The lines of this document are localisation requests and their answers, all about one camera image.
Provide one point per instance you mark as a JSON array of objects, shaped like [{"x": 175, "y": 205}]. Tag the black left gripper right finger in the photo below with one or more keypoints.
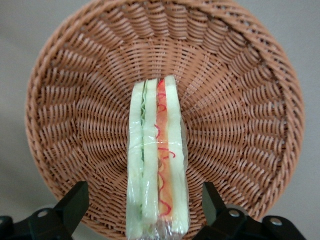
[{"x": 215, "y": 207}]

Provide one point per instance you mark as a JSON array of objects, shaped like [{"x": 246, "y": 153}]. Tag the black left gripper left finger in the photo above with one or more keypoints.
[{"x": 72, "y": 205}]

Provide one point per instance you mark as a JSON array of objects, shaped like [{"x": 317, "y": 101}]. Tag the plastic-wrapped triangle sandwich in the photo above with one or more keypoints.
[{"x": 152, "y": 155}]

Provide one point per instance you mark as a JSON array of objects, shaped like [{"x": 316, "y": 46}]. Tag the brown woven wicker basket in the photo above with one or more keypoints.
[{"x": 225, "y": 112}]

